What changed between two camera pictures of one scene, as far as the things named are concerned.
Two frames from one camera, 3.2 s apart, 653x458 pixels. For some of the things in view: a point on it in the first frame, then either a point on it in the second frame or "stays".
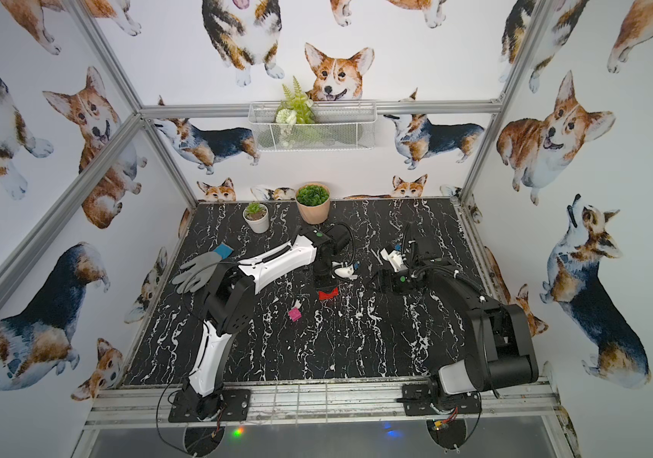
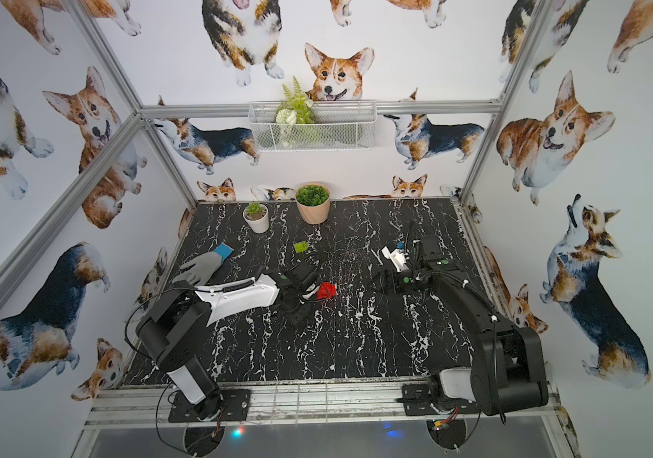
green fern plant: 297,108 stays
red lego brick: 326,296 stays
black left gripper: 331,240 to 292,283
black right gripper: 392,287 stays
